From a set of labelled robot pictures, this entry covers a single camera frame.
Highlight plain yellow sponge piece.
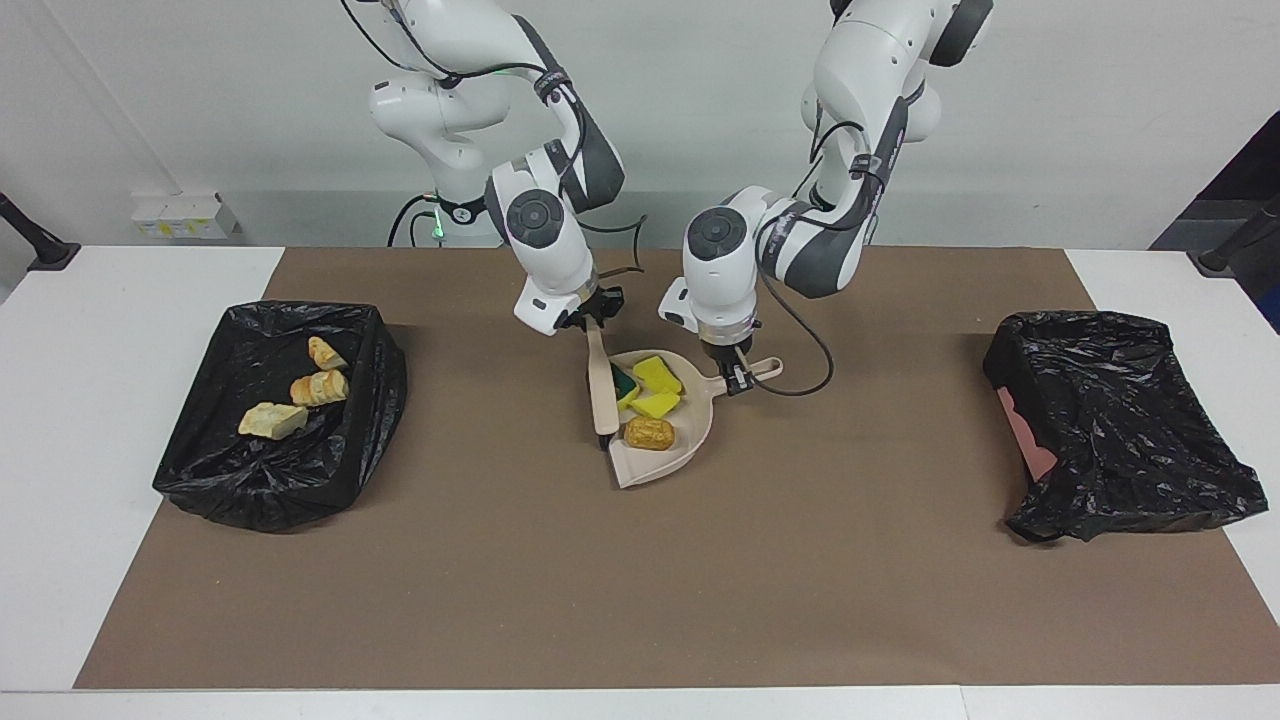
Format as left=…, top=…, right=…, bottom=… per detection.
left=633, top=356, right=684, bottom=395

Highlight beige hand brush black bristles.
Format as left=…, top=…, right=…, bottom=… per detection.
left=585, top=318, right=641, bottom=437

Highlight green-topped yellow sponge piece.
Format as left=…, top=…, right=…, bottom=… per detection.
left=612, top=364, right=683, bottom=420

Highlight brown peanut-shaped bread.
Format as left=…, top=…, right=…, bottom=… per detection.
left=624, top=416, right=676, bottom=452

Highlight beige plastic dustpan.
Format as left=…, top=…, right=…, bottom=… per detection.
left=607, top=348, right=785, bottom=490

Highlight pale bread chunk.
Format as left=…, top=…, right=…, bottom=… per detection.
left=238, top=401, right=310, bottom=442

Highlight pink plastic bin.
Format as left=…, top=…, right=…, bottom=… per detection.
left=993, top=385, right=1057, bottom=483

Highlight black plastic trash bag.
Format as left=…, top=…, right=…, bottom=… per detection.
left=982, top=310, right=1269, bottom=545
left=152, top=300, right=409, bottom=534

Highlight large brown table mat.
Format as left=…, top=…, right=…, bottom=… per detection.
left=73, top=246, right=1280, bottom=691

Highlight black stand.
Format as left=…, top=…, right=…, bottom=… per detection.
left=1197, top=193, right=1280, bottom=277
left=0, top=190, right=82, bottom=273

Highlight dark partition panel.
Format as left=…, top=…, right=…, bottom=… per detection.
left=1148, top=108, right=1280, bottom=333

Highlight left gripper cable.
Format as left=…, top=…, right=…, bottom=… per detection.
left=745, top=95, right=901, bottom=398

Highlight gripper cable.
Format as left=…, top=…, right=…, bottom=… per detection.
left=745, top=95, right=901, bottom=398
left=340, top=0, right=651, bottom=293

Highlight black base power cable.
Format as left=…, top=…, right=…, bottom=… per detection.
left=387, top=193, right=443, bottom=248

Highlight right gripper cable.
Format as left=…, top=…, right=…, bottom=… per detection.
left=340, top=0, right=651, bottom=293

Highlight white wall socket box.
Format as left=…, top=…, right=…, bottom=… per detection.
left=131, top=192, right=242, bottom=242

